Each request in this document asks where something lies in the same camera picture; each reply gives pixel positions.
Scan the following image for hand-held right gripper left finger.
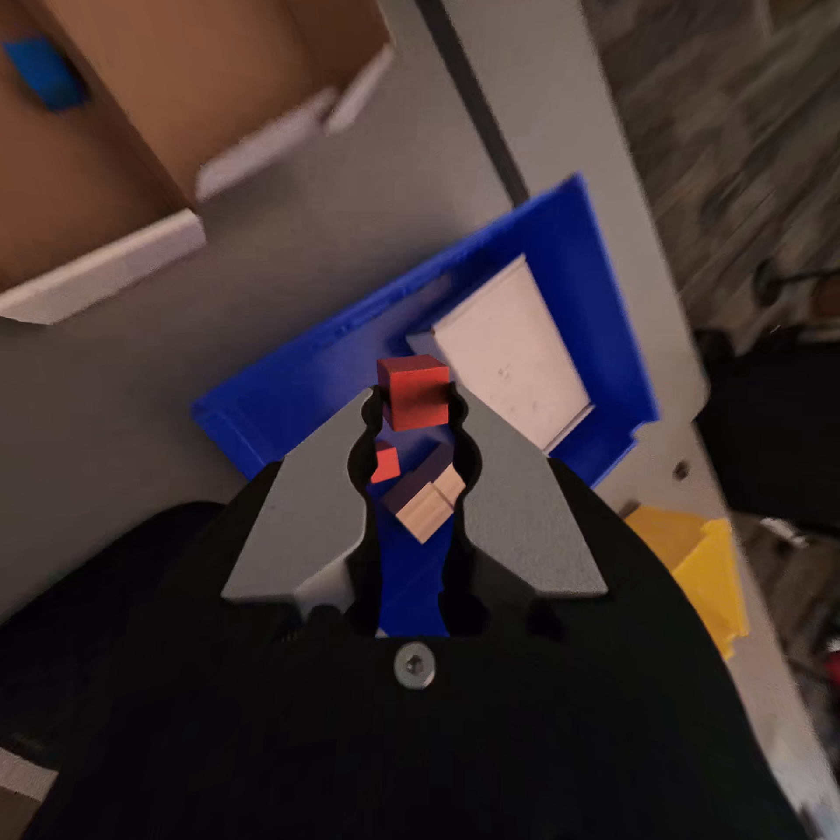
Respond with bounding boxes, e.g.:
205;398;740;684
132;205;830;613
220;387;380;636

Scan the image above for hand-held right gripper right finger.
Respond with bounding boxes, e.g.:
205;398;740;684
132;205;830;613
441;384;608;636

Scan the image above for blue plastic bin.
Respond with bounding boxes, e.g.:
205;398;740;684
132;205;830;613
192;172;660;641

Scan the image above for yellow plastic bin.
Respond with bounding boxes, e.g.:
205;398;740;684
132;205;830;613
623;504;750;660

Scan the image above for white cardboard mailer box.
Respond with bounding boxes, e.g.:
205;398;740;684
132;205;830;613
406;255;597;455
0;0;396;326

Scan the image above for blue cube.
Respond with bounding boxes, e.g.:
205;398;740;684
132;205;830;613
3;36;89;112

